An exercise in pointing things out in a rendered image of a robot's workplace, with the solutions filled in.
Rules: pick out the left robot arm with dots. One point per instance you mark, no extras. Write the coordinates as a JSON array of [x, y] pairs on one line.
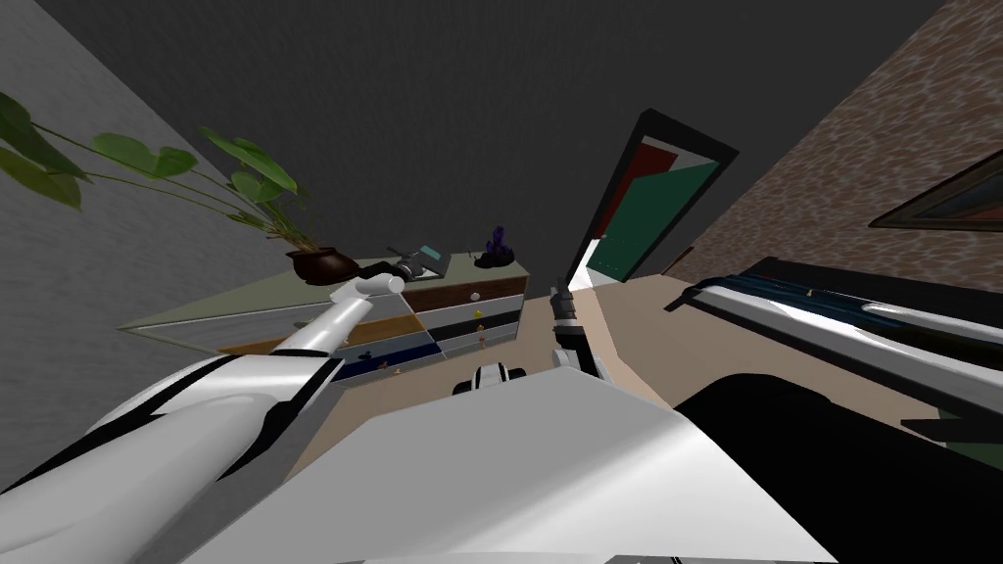
[[180, 439]]

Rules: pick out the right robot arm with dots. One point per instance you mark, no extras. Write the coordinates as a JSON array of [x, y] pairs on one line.
[[815, 478]]

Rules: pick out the green plant in dark pot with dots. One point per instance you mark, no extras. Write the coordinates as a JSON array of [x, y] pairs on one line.
[[321, 266]]

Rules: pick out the purple ornament on black base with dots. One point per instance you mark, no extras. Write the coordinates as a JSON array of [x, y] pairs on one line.
[[496, 249]]

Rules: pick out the green and red door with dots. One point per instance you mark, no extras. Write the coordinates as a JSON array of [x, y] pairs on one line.
[[646, 211]]

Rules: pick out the dresser with multicoloured drawers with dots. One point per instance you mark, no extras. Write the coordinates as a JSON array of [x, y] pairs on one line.
[[251, 301]]

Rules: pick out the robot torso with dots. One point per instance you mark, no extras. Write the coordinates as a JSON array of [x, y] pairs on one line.
[[517, 470]]

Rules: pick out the dark framed wall picture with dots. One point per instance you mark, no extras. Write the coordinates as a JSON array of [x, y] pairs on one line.
[[952, 202]]

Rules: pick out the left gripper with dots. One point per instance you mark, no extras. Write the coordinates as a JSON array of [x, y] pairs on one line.
[[410, 269]]

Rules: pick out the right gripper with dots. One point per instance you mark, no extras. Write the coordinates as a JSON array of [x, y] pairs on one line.
[[563, 309]]

